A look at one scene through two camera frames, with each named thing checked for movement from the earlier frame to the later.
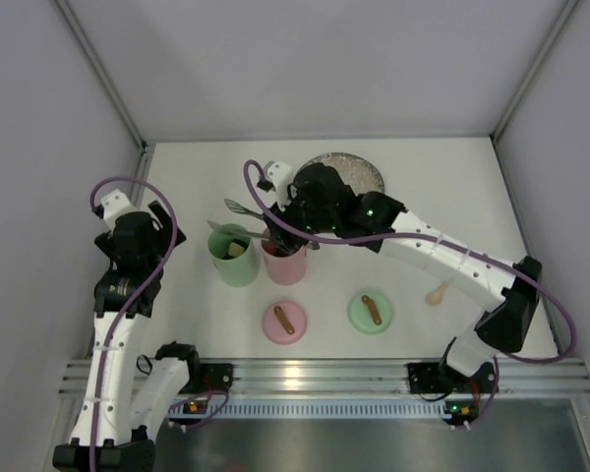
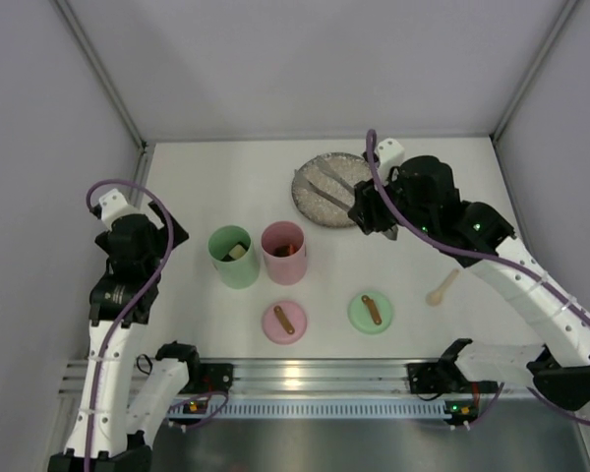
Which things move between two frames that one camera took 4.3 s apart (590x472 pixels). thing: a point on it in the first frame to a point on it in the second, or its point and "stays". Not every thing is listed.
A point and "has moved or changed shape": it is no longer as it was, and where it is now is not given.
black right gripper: (286, 238) to (366, 211)
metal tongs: (313, 245) has moved or changed shape
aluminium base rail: (364, 377) stays
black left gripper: (163, 234) stays
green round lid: (370, 313) stays
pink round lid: (284, 323) stays
